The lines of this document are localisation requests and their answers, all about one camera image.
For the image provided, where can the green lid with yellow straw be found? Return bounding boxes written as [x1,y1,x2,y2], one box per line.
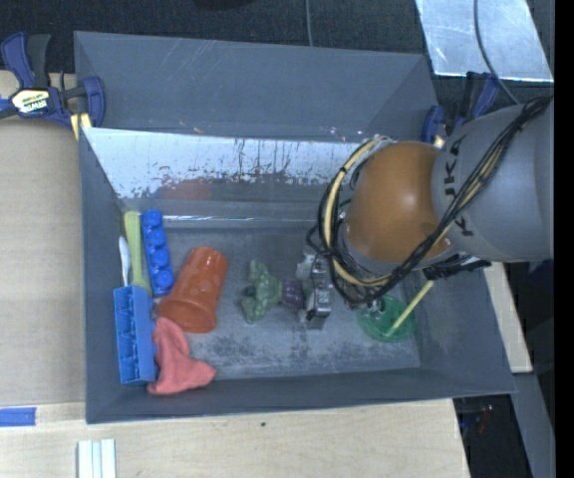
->
[355,280,436,345]

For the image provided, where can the blue studded toy brick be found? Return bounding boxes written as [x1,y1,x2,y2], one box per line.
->
[140,209,176,297]

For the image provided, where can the grey metal bin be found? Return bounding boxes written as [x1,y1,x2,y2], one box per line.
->
[72,30,520,425]

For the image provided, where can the white plastic piece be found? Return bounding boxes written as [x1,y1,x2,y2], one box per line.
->
[118,235,134,288]

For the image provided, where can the yellow-green stick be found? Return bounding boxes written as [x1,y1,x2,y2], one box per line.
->
[123,210,154,299]

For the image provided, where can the large blue hollow brick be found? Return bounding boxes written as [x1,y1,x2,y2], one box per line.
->
[112,285,159,385]

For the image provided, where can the green toy figure purple shorts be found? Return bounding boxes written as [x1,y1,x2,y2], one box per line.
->
[239,258,311,325]

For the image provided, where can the orange plastic cup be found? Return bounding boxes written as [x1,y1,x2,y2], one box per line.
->
[156,246,230,335]

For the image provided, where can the salmon pink cloth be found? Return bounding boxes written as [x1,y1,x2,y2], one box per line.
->
[145,316,218,396]

